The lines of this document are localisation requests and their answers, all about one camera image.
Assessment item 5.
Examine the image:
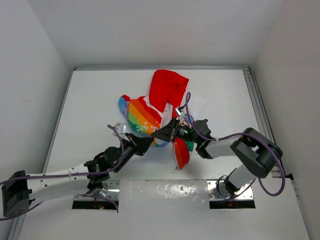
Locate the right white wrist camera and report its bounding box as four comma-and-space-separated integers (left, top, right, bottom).
174, 106, 185, 120

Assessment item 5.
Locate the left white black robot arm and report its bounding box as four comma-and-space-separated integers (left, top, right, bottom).
0, 133, 154, 220

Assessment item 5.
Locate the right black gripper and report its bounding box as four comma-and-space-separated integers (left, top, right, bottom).
151, 117, 201, 145

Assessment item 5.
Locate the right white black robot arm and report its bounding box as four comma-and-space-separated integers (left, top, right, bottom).
151, 118, 283, 199

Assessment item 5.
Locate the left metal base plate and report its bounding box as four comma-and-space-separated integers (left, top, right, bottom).
73, 180, 120, 201

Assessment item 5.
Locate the rainbow red child jacket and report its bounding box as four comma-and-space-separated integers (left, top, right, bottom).
118, 69, 206, 170

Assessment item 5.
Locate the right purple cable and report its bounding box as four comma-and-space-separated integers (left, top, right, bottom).
183, 91, 286, 197

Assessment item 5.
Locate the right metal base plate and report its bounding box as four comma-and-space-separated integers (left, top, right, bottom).
207, 179, 254, 203

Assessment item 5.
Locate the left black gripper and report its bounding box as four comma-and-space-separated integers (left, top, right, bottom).
113, 131, 153, 172

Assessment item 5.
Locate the metal base plate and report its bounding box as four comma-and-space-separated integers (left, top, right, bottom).
207, 179, 254, 203
73, 180, 120, 201

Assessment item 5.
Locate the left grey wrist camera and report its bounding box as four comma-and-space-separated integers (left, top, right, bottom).
114, 123, 127, 138

